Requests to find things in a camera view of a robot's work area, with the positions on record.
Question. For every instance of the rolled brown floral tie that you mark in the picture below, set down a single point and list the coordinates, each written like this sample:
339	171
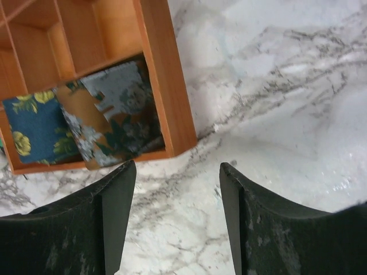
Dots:
111	114

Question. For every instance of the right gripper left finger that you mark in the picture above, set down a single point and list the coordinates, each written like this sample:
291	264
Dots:
82	233

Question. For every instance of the rolled navy yellow tie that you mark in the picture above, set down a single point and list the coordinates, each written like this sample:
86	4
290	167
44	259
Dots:
38	128

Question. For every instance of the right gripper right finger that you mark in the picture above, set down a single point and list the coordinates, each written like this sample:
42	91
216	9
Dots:
270	234

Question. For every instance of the orange wooden compartment tray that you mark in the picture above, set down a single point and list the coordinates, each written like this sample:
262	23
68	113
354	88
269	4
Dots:
47	43

